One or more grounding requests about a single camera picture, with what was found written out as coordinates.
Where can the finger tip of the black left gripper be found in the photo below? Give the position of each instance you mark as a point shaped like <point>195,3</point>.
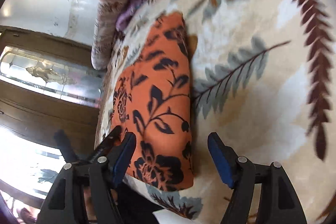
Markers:
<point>111,140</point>

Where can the wooden wardrobe with mirror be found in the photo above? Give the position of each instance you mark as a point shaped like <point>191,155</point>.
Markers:
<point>47,84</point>

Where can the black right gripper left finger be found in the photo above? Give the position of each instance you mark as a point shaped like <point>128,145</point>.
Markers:
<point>65,202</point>

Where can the cream leaf-pattern blanket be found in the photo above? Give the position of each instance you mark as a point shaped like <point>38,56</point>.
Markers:
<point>262,76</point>

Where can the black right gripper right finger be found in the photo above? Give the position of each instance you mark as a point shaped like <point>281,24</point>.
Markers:
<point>279,203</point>

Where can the striped beige rolled quilt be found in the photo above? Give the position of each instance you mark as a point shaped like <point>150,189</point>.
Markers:
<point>104,30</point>

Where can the orange black floral garment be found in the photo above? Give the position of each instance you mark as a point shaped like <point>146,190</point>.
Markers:
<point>152,100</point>

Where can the purple cloth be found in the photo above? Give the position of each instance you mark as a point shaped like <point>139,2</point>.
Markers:
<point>127,14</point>

